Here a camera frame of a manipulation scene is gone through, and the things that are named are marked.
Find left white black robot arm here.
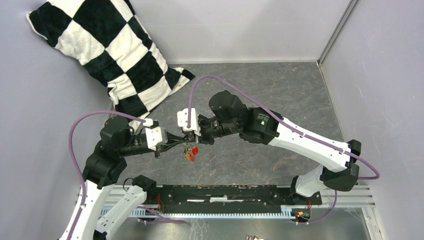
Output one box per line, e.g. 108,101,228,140
60,111,187,240

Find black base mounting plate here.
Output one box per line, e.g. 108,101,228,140
144,185,322,214

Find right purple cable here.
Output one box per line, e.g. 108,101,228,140
186,74,381,226

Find black white checkered pillow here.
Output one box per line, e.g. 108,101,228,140
27,0,195,129

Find red key tag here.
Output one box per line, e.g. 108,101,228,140
188,147,199,162

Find purple cable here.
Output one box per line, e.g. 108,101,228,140
186,74,381,226
66,110,188,240

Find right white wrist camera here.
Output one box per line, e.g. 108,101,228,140
176,108,201,137

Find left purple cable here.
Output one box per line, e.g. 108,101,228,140
66,110,188,240

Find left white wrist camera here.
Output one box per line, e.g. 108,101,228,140
142,118,168,151

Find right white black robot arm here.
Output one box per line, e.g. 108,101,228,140
177,90,362,204

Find slotted white cable duct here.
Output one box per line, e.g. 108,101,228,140
129,207,295,220

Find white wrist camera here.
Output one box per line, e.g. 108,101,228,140
142,118,168,151
176,108,201,137

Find corner aluminium post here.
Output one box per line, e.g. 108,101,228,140
316,0,360,67

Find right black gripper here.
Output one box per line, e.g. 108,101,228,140
184,115,240,146

